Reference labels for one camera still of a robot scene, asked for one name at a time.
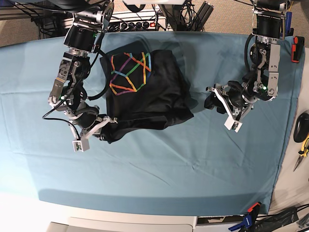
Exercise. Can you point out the yellow handled pliers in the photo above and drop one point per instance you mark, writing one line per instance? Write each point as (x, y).
(303, 152)

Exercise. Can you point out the blue spring clamp top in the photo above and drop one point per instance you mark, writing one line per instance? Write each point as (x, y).
(288, 30)

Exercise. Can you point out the teal table cloth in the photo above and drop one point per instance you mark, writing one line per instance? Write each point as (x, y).
(197, 168)

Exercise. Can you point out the black T-shirt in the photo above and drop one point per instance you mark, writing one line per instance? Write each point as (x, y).
(145, 90)

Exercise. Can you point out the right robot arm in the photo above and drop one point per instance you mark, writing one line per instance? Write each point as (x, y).
(90, 23)

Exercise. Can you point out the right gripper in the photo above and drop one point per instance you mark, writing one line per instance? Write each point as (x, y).
(92, 123)

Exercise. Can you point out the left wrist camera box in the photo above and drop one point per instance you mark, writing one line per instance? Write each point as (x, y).
(232, 124)

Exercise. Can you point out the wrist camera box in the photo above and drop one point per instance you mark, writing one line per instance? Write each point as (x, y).
(232, 124)
(81, 145)

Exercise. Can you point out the orange black clamp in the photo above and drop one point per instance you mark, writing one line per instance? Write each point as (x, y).
(297, 48)

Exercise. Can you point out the orange clamp bottom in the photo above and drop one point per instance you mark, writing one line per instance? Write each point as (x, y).
(255, 208)

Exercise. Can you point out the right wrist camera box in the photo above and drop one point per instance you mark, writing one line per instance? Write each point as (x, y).
(81, 145)

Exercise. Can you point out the white power strip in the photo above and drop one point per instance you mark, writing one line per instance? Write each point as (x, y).
(132, 26)

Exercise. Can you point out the black computer mouse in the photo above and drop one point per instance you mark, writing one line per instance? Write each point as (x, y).
(301, 128)

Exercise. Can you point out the blue clamp bottom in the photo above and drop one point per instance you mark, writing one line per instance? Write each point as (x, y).
(246, 223)

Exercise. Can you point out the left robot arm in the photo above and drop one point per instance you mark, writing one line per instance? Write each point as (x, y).
(261, 58)

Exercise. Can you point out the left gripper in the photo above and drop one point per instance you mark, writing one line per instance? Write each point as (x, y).
(235, 95)

